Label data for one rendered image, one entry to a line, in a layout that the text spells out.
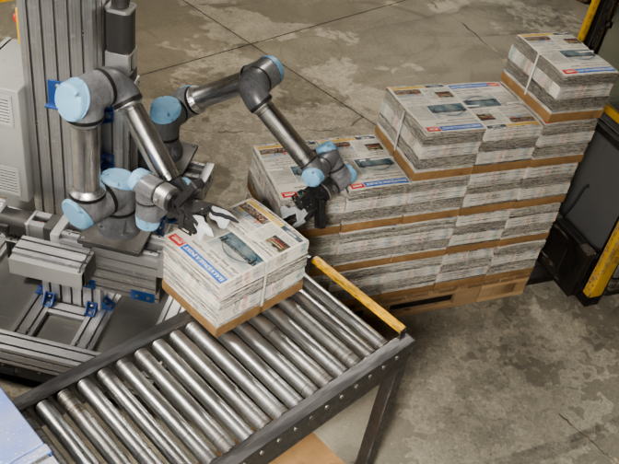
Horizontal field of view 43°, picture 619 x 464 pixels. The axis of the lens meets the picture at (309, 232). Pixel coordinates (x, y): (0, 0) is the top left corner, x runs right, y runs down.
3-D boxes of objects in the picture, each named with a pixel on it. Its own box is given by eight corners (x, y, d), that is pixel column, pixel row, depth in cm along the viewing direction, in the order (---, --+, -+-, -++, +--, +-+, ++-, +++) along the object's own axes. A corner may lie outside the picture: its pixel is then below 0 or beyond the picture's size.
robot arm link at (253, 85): (240, 73, 275) (327, 181, 284) (255, 62, 283) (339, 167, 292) (220, 89, 282) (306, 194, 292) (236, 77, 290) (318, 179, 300)
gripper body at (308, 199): (288, 197, 297) (312, 180, 301) (297, 216, 300) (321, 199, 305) (299, 199, 290) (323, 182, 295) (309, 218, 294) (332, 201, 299)
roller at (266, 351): (227, 303, 264) (221, 299, 260) (325, 393, 241) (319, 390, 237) (218, 315, 264) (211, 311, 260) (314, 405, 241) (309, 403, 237)
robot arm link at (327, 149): (324, 150, 291) (337, 175, 295) (335, 136, 299) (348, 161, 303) (307, 155, 295) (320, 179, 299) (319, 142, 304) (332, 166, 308)
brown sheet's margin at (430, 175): (373, 132, 350) (376, 123, 348) (429, 126, 361) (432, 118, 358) (412, 181, 325) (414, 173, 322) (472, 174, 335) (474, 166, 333)
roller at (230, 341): (212, 313, 261) (206, 307, 257) (309, 404, 238) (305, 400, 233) (202, 324, 260) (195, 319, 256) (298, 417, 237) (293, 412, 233)
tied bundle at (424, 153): (373, 133, 351) (383, 87, 336) (429, 127, 362) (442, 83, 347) (412, 182, 325) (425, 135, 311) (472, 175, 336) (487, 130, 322)
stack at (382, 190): (233, 285, 382) (250, 143, 330) (440, 253, 425) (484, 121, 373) (258, 344, 356) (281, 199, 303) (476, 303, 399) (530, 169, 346)
